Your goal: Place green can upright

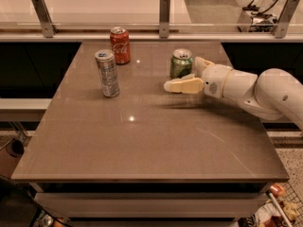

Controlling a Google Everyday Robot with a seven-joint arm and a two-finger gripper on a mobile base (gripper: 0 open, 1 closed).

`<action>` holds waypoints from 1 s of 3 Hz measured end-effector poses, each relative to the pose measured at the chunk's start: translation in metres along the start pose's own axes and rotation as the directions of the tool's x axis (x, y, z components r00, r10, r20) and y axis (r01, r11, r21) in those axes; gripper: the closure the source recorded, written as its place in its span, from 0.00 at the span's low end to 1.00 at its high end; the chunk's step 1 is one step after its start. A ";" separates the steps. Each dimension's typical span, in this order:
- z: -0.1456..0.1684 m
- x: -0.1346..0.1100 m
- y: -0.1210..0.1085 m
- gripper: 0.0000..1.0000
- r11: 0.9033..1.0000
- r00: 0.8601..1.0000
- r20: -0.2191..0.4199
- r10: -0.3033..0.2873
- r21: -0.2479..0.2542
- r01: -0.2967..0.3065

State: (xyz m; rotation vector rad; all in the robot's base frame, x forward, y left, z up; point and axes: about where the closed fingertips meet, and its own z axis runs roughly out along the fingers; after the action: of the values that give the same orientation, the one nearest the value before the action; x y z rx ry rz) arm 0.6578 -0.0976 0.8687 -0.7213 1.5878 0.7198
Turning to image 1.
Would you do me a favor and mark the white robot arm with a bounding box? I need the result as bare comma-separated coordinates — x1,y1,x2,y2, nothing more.
164,57,303,131

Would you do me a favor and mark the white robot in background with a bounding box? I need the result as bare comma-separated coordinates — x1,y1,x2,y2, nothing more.
237,0,281,34

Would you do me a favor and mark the dark round object left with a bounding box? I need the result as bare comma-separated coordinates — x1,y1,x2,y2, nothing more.
7,140,25,158

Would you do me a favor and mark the left metal railing bracket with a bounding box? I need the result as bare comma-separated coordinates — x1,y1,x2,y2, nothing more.
31,0,57,38

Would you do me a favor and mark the metal railing bracket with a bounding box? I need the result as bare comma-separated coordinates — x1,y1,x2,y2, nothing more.
273,0,300,39
159,0,170,38
31,0,57,38

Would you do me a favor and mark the middle metal railing bracket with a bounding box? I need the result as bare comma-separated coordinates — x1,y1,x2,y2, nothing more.
159,0,170,38

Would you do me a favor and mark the green soda can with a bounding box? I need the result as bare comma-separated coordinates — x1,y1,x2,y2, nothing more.
169,48,193,79

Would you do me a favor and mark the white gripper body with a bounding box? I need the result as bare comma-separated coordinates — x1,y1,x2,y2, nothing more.
202,64,233,98

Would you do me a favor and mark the white drawer under table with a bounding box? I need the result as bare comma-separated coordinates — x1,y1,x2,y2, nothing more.
35,193,267,218

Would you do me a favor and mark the glass railing panel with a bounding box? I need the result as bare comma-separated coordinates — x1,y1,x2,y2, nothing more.
0,0,303,36

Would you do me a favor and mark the right metal railing bracket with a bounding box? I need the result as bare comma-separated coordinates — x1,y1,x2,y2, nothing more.
273,0,300,39

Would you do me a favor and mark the tall silver slim can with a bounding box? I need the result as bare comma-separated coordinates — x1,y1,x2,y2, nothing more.
95,49,119,97

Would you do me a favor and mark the red Coca-Cola can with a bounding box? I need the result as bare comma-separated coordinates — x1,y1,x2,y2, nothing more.
110,26,131,64

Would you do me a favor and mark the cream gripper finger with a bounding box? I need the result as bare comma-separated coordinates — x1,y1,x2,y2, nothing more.
164,78,204,94
194,57,213,77

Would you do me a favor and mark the wire basket with items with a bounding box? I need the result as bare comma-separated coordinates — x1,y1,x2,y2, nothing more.
248,183,303,227

